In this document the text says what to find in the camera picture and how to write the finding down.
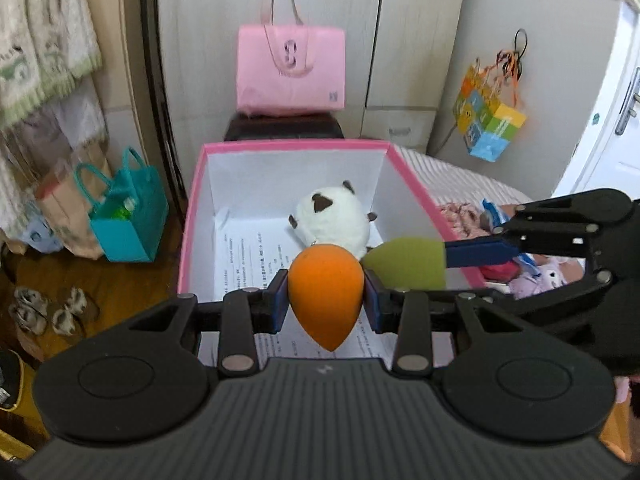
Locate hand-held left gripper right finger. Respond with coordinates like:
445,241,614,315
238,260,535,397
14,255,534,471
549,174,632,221
364,269,521,379

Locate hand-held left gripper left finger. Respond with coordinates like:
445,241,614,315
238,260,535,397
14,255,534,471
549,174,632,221
129,269,292,380

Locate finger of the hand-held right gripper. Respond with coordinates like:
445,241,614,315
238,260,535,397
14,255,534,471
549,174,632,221
443,189,635,269
480,272,614,341

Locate orange makeup sponge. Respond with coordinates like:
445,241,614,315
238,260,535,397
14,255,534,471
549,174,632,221
287,243,366,352

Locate blue wet wipes packet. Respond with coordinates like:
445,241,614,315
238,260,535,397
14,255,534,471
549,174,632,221
480,198,540,277

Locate green makeup sponge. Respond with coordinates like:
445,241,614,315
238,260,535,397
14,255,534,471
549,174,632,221
361,238,447,290

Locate pink cardboard box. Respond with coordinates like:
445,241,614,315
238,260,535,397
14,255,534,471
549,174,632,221
176,140,488,361

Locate pink plush toy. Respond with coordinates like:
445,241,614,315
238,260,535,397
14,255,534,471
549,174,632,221
509,255,585,302

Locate red strawberry plush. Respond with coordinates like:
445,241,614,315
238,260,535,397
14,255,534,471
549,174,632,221
480,260,522,284

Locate floral pink cloth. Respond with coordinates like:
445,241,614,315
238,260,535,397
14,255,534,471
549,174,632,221
439,201,493,241

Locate printed paper sheet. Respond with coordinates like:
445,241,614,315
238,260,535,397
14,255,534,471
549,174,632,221
212,222,401,361

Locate striped brown bedsheet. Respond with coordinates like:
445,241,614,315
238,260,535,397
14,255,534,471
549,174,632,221
394,144,553,221

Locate white plush cat toy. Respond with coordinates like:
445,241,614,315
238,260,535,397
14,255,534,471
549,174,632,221
287,180,379,262

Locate colourful paper gift bag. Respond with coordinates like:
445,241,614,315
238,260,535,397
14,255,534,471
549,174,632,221
451,49,528,163

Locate white door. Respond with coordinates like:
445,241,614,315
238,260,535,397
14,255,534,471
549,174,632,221
550,0,640,202

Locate teal tote bag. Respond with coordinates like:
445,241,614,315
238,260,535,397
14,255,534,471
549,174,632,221
74,146,170,264

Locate dark brown stool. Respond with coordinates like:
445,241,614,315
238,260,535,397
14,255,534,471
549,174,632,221
223,110,347,142

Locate grey tall cabinet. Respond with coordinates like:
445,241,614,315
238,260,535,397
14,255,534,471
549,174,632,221
429,0,622,198

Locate pink paper shopping bag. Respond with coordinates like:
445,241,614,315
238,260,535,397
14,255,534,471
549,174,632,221
236,0,347,116

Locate brown paper bag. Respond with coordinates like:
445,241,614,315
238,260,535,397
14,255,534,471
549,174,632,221
35,157,113,261

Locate grey wardrobe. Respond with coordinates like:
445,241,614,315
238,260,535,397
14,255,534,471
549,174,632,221
150,0,471,156

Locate hanging patterned towels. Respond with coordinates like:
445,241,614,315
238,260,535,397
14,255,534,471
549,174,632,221
0,0,104,132

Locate silver door handle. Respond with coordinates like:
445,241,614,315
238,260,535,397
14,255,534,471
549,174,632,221
615,67,640,136

